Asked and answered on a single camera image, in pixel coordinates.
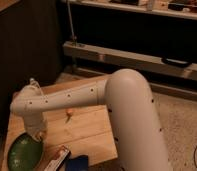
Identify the orange handled screwdriver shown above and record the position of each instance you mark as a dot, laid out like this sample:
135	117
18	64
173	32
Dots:
69	113

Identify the grey metal case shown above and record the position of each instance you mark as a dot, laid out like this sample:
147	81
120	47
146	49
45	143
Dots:
128	59

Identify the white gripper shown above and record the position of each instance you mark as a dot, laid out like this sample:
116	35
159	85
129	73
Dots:
36	126

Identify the black rectangular box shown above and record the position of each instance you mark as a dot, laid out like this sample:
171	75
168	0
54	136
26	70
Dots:
58	159

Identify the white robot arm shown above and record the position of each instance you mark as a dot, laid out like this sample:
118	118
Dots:
129	100

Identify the black case handle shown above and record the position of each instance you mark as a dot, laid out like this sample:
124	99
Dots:
180	64

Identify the cluttered wall shelf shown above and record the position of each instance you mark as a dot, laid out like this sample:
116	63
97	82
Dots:
133	8

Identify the metal pole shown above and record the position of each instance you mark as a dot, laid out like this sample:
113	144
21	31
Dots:
73	37

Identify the blue sponge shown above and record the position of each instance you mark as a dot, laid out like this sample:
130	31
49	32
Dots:
79	163

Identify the green ceramic bowl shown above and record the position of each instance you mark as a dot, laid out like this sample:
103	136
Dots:
24	153

